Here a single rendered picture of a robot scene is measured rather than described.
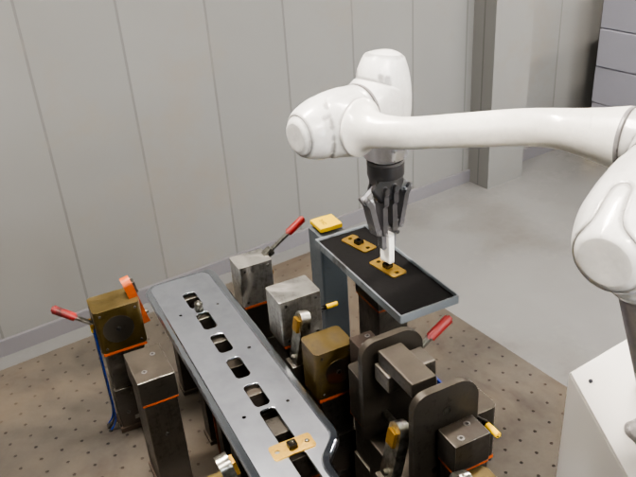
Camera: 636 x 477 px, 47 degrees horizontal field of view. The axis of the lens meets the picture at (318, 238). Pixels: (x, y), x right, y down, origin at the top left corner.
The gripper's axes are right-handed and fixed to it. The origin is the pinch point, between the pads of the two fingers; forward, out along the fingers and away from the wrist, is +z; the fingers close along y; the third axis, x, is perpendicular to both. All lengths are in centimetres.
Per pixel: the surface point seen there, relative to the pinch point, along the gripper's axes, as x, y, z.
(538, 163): 181, 284, 121
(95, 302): 47, -50, 15
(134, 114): 202, 26, 27
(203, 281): 47, -22, 21
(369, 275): 0.1, -4.9, 5.3
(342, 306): 23.0, 4.0, 28.6
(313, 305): 9.2, -13.6, 13.5
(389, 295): -8.5, -6.8, 5.3
